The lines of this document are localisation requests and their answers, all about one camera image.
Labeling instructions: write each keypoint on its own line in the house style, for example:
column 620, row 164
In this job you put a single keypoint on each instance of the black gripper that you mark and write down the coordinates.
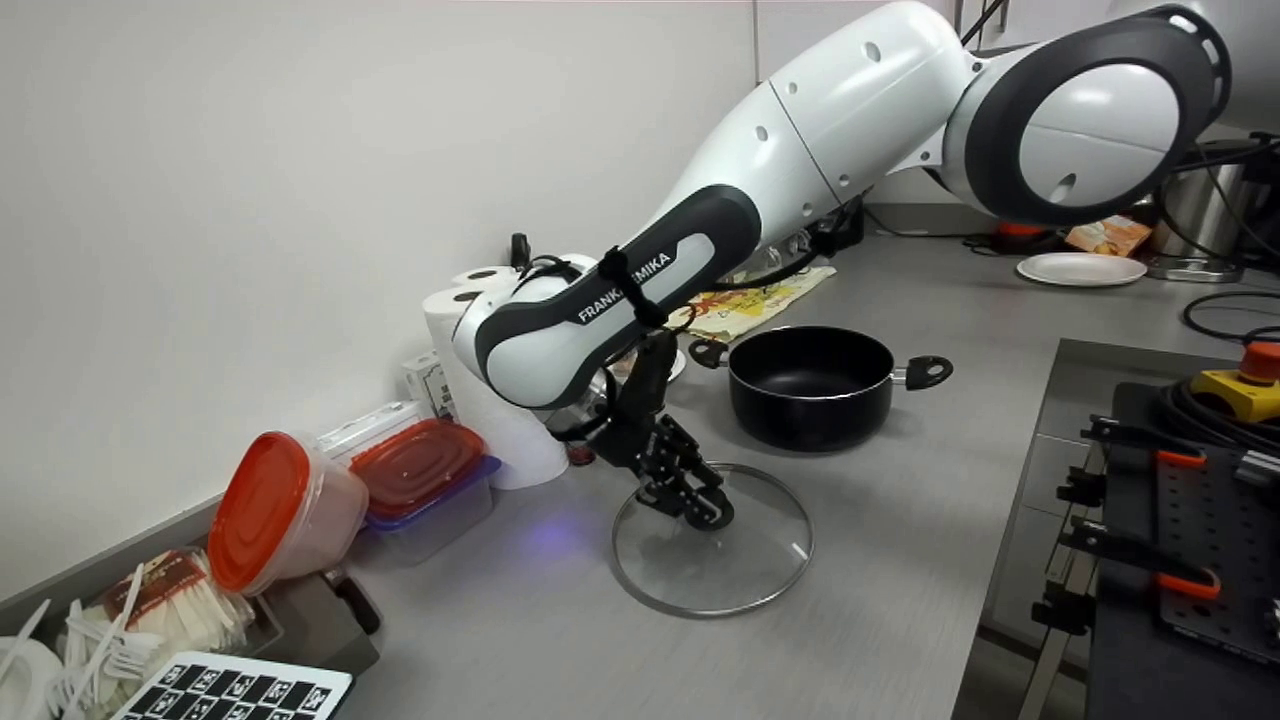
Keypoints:
column 636, row 443

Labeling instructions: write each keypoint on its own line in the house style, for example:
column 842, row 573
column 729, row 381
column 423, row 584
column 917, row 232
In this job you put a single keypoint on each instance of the glass pot lid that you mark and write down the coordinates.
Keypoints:
column 722, row 562

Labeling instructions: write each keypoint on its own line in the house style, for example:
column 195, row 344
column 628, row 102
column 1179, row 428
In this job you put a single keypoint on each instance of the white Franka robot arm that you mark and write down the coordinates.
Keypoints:
column 827, row 121

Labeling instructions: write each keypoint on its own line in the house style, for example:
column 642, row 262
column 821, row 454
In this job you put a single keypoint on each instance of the black cooking pot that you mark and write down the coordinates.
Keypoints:
column 813, row 387

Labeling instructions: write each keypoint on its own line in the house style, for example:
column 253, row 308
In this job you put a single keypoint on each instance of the red lid food container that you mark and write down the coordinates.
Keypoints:
column 423, row 465

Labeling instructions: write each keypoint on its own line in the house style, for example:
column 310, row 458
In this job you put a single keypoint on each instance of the orange lid plastic tub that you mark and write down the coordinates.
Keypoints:
column 283, row 514

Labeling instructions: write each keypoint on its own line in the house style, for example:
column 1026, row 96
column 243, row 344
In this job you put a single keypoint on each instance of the printed yellow red towel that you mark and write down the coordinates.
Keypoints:
column 764, row 301

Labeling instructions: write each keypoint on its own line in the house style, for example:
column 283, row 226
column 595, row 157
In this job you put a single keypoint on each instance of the white oval plate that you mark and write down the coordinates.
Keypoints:
column 1082, row 270

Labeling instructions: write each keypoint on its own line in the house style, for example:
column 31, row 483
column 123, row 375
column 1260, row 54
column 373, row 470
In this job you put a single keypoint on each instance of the orange snack packet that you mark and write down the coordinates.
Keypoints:
column 1109, row 232

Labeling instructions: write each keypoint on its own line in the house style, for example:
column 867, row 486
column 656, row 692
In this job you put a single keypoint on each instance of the black white keypad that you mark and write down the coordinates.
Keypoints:
column 234, row 691

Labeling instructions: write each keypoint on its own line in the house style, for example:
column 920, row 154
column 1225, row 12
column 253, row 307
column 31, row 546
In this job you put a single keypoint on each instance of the black perforated mounting board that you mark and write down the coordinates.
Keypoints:
column 1202, row 562

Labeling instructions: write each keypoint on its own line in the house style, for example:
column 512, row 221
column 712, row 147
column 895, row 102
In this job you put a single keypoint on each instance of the bag of white utensils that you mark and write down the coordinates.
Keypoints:
column 160, row 613

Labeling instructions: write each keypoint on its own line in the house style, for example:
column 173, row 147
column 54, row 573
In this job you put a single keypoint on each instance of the yellow emergency stop button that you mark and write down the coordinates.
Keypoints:
column 1244, row 381

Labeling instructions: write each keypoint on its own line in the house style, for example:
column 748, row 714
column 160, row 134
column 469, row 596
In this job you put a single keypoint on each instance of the metal kettle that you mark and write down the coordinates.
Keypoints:
column 1222, row 201

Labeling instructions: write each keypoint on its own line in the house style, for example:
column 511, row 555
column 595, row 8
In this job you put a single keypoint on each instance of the white plastic bag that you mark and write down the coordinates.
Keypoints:
column 27, row 674

